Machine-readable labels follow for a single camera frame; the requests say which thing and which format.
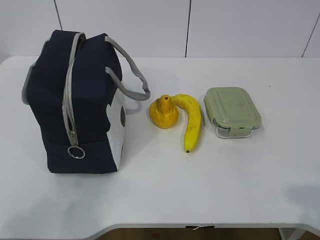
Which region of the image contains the yellow toy pear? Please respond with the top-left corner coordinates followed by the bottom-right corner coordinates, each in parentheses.
top-left (149, 95), bottom-right (179, 129)

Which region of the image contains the yellow banana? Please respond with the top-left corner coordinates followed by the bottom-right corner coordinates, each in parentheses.
top-left (171, 94), bottom-right (202, 153)

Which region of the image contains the green lid glass container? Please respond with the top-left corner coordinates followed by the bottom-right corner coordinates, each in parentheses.
top-left (203, 87), bottom-right (262, 139)

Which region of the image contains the navy blue lunch bag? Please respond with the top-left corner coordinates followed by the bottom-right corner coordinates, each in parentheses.
top-left (21, 30), bottom-right (151, 174)

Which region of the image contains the black tape on table edge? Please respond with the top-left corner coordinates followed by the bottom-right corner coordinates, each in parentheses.
top-left (185, 225), bottom-right (215, 231)

